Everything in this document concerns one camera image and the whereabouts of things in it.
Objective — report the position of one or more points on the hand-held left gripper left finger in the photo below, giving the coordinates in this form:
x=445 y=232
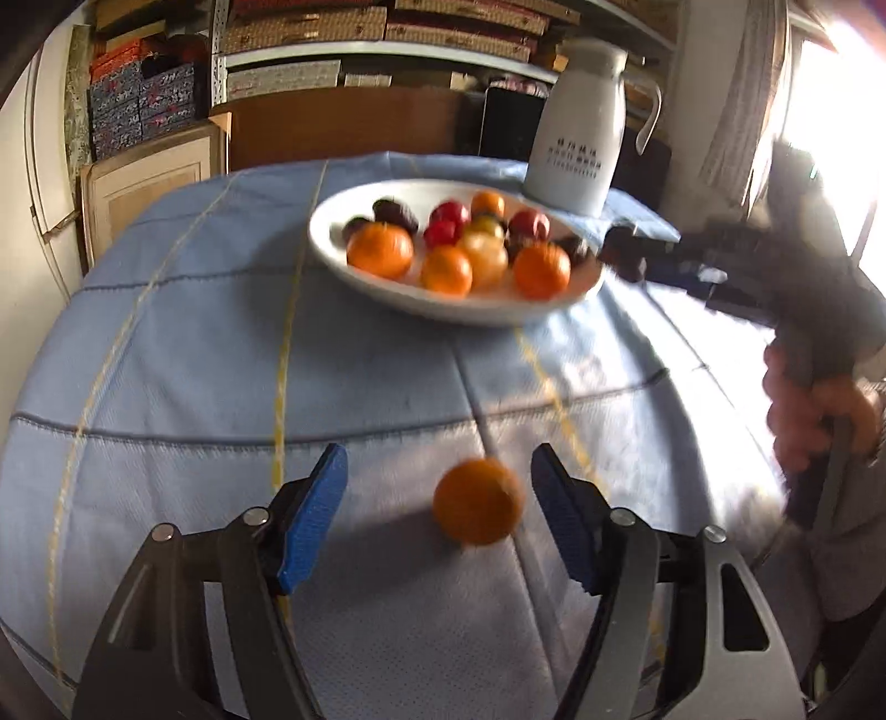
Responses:
x=311 y=516

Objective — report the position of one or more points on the person's right forearm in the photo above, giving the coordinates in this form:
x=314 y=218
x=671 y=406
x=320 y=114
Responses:
x=858 y=540

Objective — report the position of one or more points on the white thermos jug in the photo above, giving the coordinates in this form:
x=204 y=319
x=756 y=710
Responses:
x=574 y=138

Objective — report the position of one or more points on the stack of blue patterned boxes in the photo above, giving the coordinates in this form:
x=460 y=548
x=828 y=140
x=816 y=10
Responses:
x=145 y=97

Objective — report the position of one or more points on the white fruit bowl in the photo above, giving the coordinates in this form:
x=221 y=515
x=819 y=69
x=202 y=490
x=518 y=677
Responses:
x=429 y=304

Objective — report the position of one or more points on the white metal shelf rack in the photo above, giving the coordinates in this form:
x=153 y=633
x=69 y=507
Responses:
x=218 y=62

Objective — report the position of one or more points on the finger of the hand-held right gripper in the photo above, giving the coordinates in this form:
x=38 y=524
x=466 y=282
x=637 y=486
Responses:
x=692 y=273
x=623 y=246

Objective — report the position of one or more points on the red round fruit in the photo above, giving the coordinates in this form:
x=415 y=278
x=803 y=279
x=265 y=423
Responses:
x=529 y=223

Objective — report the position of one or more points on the white door panel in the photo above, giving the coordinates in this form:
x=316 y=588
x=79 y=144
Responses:
x=52 y=173

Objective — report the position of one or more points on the stack of woven boxes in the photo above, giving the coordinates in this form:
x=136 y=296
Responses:
x=311 y=28

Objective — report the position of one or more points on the green marbled panel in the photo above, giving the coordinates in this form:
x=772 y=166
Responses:
x=77 y=97

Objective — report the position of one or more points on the dark purple mangosteen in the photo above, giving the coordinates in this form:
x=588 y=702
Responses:
x=394 y=211
x=516 y=244
x=356 y=227

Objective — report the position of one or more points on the person's right hand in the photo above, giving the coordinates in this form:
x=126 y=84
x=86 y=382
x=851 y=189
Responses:
x=785 y=422

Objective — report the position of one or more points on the pale yellow round fruit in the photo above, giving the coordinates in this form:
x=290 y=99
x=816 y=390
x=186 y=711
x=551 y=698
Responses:
x=484 y=257

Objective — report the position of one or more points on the red cherry tomato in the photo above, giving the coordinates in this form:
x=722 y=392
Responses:
x=439 y=234

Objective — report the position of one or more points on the large orange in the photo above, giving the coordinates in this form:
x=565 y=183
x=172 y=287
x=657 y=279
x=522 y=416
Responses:
x=379 y=250

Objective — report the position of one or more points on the pale curtain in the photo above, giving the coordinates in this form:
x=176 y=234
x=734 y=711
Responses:
x=744 y=104

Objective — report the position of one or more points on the blue checked tablecloth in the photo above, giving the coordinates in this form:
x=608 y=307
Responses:
x=207 y=381

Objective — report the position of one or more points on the beige framed panel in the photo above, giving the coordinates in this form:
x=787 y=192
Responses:
x=145 y=187

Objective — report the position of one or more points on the brown board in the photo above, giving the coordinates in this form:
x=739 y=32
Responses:
x=332 y=128

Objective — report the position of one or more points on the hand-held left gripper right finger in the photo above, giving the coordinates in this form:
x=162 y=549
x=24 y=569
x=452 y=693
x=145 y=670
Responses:
x=564 y=519

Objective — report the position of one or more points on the small orange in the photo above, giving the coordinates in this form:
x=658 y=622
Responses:
x=488 y=203

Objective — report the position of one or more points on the small yellow green fruit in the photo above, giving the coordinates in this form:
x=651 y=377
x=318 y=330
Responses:
x=484 y=225

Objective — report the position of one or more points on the black case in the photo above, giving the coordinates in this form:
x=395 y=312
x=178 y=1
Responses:
x=512 y=124

